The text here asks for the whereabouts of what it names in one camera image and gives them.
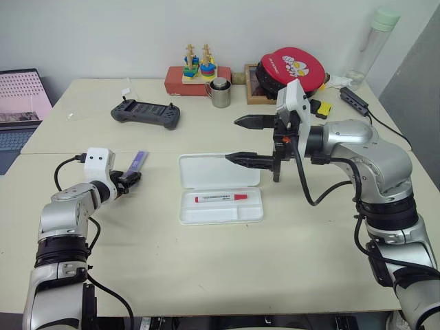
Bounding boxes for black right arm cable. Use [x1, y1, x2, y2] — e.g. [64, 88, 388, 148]
[291, 149, 366, 208]

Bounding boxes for wooden colourful stacking toy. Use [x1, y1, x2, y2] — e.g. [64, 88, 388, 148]
[181, 43, 219, 85]

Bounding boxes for open laptop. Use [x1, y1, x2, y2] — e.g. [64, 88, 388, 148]
[0, 68, 54, 177]

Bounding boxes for grey partition panel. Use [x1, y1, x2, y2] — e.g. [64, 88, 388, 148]
[377, 0, 440, 194]

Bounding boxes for purple marker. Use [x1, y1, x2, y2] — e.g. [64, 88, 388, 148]
[124, 151, 150, 178]

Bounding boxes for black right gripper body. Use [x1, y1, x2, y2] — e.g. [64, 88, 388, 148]
[271, 115, 300, 184]

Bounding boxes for white crumpled tissue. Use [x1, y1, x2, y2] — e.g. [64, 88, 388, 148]
[324, 73, 354, 91]

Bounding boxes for red marker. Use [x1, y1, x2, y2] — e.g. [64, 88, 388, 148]
[194, 193, 249, 204]

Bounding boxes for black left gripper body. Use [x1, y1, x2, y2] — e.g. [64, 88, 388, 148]
[109, 170, 134, 200]

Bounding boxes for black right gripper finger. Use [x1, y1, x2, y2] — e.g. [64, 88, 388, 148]
[233, 114, 276, 131]
[223, 150, 276, 171]

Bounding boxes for black usb hub cable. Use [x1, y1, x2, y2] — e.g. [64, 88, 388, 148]
[363, 109, 414, 153]

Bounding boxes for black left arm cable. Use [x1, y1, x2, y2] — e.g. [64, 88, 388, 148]
[54, 153, 89, 194]
[85, 219, 135, 330]

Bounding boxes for clear bottle with green lid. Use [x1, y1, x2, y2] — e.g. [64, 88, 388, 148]
[344, 5, 402, 87]

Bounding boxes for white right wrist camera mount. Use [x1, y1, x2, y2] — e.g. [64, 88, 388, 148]
[276, 78, 312, 160]

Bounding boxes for red round printed pouch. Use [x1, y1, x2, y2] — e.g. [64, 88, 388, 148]
[255, 46, 327, 100]

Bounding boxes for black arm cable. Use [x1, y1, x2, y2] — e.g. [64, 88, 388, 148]
[54, 153, 89, 194]
[291, 149, 366, 208]
[85, 219, 135, 330]

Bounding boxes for grey game controller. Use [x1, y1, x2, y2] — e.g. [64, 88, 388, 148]
[110, 98, 182, 131]

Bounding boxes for steel mug with lid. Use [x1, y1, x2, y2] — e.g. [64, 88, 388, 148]
[205, 77, 232, 109]

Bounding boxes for red cardboard box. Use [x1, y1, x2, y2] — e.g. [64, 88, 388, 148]
[164, 65, 233, 97]

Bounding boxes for white plastic pencil case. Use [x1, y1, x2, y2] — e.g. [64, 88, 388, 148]
[177, 152, 266, 226]

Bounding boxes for yellow and black tool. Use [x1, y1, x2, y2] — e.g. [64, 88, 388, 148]
[309, 99, 333, 120]

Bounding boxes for wooden framed picture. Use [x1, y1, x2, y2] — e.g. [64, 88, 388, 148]
[244, 63, 280, 106]

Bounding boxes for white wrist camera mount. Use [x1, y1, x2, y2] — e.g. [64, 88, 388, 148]
[276, 78, 312, 160]
[84, 147, 118, 201]

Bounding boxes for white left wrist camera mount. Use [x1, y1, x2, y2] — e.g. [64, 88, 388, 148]
[84, 147, 118, 201]

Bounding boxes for black usb hub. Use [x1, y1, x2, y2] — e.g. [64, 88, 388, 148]
[339, 86, 370, 116]

